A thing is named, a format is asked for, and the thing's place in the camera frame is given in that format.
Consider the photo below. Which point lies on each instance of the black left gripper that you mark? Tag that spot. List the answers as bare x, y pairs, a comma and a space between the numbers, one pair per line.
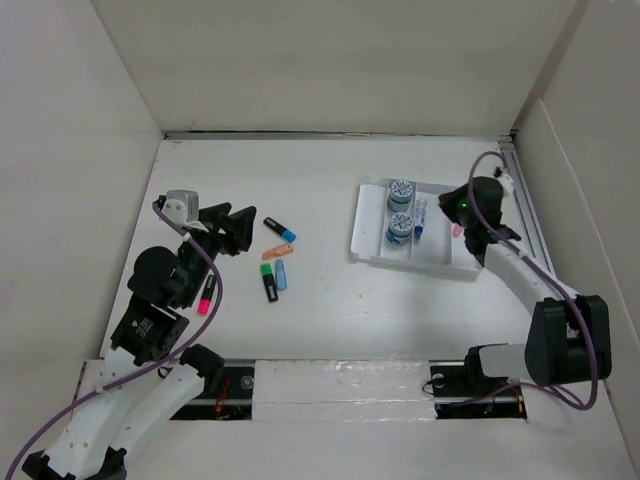
240, 223

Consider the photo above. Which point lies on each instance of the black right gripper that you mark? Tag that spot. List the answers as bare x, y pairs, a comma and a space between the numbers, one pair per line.
447, 199

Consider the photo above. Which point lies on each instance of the blue spray pen bottle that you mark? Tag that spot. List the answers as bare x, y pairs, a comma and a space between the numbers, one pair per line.
420, 211

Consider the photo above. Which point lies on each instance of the large blue cleaning gel jar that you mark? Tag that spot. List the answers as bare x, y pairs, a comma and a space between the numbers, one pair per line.
400, 195

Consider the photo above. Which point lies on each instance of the small blue cleaning gel jar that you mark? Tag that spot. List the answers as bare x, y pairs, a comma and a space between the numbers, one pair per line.
400, 228

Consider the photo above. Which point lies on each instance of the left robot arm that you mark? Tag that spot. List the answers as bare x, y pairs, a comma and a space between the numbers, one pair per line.
148, 373

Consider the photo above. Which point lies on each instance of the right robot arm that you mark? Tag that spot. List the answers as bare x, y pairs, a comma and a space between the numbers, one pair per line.
568, 340

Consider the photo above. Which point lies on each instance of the black highlighter blue cap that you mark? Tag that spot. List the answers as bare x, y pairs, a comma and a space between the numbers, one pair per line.
279, 229

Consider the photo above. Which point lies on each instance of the black highlighter with barcode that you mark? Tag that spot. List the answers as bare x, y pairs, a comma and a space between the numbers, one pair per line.
269, 282

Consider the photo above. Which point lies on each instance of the black highlighter pink cap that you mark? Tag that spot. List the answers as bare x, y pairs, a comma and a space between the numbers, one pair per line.
206, 298

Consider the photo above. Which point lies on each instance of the white plastic organizer tray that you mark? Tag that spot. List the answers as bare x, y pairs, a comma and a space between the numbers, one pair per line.
437, 252

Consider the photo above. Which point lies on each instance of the white foam block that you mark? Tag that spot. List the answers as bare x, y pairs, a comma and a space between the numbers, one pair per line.
359, 391

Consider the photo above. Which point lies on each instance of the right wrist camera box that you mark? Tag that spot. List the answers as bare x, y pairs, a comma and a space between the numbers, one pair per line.
506, 181

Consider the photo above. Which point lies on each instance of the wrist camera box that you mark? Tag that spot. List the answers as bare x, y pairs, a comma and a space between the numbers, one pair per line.
181, 207
506, 181

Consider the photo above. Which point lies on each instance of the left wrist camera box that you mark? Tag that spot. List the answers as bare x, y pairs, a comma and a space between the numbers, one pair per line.
181, 207

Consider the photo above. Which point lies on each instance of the aluminium rail right side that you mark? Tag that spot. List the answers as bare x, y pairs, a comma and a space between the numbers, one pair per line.
530, 226

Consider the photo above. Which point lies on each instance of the aluminium rail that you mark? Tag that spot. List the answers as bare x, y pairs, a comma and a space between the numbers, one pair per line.
530, 226
316, 135

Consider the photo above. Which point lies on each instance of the aluminium rail at back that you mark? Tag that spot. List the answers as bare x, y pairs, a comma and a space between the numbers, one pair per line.
316, 135

